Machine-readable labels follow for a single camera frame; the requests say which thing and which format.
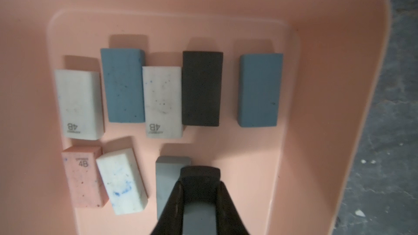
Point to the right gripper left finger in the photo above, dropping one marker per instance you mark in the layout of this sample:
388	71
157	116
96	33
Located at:
171	219

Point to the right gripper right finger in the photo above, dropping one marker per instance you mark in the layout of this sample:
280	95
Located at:
228	220

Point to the black eraser front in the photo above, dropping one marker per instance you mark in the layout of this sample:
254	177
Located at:
200	189

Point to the black eraser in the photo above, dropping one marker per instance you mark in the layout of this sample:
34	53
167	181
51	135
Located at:
201	88
200	189

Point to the grey eraser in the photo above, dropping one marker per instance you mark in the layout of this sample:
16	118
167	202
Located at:
168	169

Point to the pink eraser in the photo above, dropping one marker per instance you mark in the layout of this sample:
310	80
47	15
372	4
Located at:
85	183

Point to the teal eraser top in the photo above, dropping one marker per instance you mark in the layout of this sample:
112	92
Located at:
123	82

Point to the teal eraser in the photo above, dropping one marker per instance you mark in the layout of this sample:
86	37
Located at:
123	82
259	89

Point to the white eraser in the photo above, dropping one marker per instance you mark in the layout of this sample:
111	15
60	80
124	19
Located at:
163	101
80	104
122	181

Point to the pink storage tray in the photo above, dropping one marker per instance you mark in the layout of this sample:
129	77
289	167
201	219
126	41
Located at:
284	180

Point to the white eraser front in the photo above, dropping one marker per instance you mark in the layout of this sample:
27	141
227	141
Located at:
122	181

